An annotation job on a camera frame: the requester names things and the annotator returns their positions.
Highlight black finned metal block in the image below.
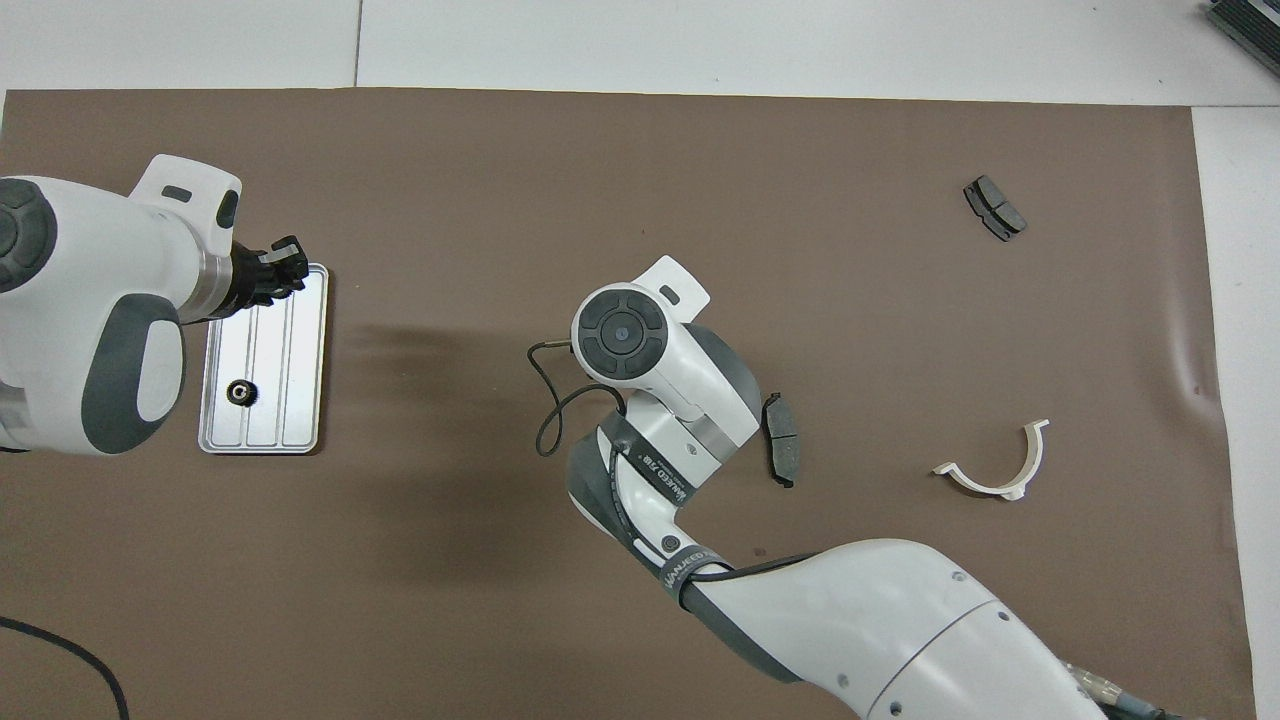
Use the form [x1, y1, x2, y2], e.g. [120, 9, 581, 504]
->
[1203, 0, 1280, 63]

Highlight short dark grey brake pad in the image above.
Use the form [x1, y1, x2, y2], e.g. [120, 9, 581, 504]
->
[963, 175, 1028, 243]

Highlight white curved plastic bracket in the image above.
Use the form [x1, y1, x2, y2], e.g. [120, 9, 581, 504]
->
[932, 419, 1051, 502]

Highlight silver metal tray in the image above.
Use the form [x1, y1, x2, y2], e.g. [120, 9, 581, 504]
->
[197, 263, 330, 456]

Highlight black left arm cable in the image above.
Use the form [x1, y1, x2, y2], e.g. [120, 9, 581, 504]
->
[0, 617, 131, 720]

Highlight long dark grey brake pad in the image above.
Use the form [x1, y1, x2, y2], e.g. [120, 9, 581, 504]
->
[762, 392, 802, 490]

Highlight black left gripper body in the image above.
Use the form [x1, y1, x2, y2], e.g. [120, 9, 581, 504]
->
[228, 245, 276, 317]

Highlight brown table mat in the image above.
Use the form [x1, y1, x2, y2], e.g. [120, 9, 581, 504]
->
[0, 88, 1259, 720]

